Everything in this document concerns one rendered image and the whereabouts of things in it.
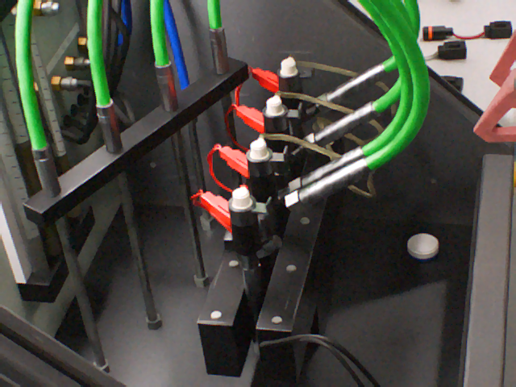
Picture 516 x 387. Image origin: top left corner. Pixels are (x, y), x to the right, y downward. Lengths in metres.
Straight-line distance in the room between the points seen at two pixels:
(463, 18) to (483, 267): 0.49
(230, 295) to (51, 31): 0.38
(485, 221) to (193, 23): 0.42
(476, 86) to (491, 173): 0.15
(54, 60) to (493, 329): 0.59
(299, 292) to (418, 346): 0.20
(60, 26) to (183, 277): 0.35
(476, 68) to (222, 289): 0.51
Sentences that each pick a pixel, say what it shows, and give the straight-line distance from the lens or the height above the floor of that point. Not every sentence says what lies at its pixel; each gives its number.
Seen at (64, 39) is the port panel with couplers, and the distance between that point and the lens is 1.30.
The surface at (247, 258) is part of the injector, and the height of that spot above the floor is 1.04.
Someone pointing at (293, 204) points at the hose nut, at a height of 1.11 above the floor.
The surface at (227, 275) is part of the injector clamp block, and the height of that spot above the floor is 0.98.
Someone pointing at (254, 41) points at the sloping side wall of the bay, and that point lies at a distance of 1.29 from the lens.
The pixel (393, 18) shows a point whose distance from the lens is 0.87.
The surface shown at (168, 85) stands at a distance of 1.16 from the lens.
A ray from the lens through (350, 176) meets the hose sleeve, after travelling 0.97.
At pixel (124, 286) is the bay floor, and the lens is 1.37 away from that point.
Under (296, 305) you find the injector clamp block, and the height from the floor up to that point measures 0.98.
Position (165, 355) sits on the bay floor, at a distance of 1.27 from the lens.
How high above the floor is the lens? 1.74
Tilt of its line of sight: 38 degrees down
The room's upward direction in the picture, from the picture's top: 7 degrees counter-clockwise
